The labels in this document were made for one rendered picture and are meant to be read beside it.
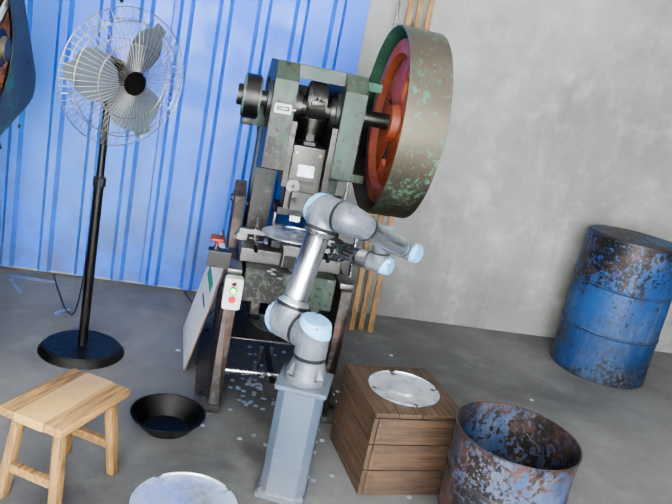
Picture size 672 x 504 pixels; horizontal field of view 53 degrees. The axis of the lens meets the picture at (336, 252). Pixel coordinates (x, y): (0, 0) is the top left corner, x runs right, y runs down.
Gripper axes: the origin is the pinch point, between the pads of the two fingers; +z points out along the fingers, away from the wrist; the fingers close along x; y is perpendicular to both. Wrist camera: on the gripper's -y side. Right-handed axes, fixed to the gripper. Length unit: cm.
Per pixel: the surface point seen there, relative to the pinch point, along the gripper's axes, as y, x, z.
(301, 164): -1.8, -30.8, 16.2
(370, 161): -47, -33, 5
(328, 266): -8.5, 11.2, -1.9
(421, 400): 12, 45, -63
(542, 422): 12, 35, -108
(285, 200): 0.6, -14.2, 19.8
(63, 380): 99, 45, 35
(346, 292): -0.9, 17.3, -16.4
